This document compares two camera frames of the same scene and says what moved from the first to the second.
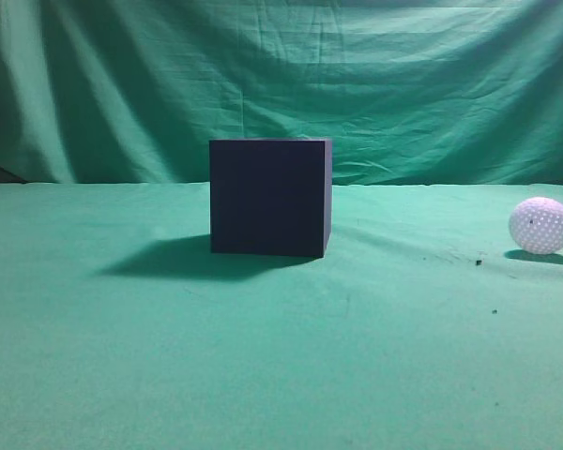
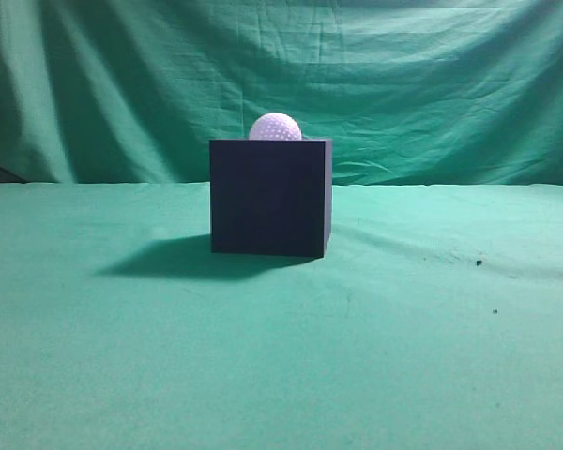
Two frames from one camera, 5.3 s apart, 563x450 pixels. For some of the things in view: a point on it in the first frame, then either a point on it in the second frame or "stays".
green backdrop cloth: x=410 y=92 stays
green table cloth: x=107 y=323 stays
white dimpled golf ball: x=540 y=225 to x=275 y=127
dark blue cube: x=271 y=196 stays
